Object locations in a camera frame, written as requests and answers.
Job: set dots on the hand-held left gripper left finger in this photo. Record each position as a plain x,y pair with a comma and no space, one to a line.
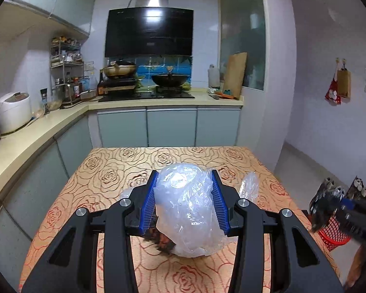
148,207

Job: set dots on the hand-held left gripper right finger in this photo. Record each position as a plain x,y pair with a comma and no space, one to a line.
221,207

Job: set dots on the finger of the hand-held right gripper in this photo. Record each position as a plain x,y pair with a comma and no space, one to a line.
323,207
364,192

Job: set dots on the clear plastic bag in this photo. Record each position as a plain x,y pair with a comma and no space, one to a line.
189,207

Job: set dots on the brown wrapper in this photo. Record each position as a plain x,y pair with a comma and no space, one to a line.
161,239

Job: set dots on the person's right forearm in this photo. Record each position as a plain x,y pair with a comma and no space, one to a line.
358,265

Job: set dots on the red plastic basket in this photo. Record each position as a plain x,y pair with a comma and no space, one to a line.
334,235

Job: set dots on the rose patterned tablecloth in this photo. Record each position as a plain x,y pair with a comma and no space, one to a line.
116,177

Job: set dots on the grey base cabinets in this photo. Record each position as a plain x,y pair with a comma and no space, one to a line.
170,126

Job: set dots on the red hanging cloth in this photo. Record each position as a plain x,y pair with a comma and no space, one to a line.
332,93

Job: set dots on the small hanging wooden board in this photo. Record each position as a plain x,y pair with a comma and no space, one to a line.
343,84

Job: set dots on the black gas cooktop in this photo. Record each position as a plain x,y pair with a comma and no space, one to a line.
146,96

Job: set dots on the orange kitchen tool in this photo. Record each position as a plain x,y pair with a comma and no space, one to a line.
224,95

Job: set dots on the black wok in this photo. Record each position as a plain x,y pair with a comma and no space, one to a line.
170,80

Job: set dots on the white plastic jug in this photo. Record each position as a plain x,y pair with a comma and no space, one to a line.
214,77

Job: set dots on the dark soy sauce bottle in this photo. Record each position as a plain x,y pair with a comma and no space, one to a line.
101,85

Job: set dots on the beige kitchen countertop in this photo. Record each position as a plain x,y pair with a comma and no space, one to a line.
39,131

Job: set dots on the wooden cutting board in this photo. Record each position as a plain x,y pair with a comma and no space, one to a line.
235,74

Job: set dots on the red label sauce bottle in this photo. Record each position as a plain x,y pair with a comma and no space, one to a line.
76,89

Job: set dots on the gold frying pan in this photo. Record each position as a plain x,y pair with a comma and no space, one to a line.
119,68

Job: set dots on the black seasoning grinder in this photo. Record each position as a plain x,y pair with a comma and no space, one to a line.
44,102

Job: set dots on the metal spice rack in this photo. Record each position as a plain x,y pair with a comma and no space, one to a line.
65,67

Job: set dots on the white rice cooker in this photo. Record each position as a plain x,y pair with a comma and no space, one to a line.
12,113

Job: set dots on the frosted glass window panel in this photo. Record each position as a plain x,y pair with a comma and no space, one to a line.
242,33

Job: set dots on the black glass range hood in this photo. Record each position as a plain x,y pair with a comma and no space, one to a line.
149,32

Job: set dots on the grey upper wall cabinet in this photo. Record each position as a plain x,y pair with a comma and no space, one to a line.
55,3

